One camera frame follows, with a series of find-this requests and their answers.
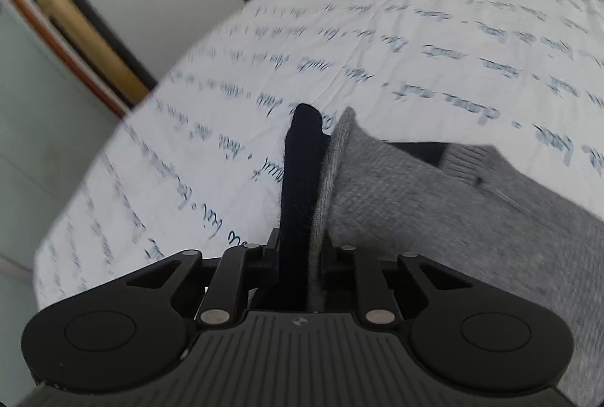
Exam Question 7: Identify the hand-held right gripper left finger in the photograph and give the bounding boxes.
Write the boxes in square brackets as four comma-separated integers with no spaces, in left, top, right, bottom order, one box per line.
[123,228,282,328]

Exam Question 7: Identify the grey knit garment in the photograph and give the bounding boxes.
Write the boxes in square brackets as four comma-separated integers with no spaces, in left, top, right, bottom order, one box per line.
[19,107,604,407]

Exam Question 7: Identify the gold picture frame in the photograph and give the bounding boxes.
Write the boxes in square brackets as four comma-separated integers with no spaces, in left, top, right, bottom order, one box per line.
[27,0,157,106]

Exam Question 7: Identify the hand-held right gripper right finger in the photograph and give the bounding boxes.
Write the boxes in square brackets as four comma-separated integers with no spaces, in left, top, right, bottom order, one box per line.
[323,245,478,328]

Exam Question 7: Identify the orange wooden strip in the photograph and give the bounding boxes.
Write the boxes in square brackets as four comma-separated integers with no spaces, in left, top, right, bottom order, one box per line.
[0,0,129,121]

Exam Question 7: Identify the white script-printed bedsheet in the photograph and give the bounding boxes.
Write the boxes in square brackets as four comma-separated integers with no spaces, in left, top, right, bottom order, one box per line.
[33,0,604,311]

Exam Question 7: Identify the dark navy garment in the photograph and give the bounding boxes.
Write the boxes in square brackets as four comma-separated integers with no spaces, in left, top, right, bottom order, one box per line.
[276,103,447,311]

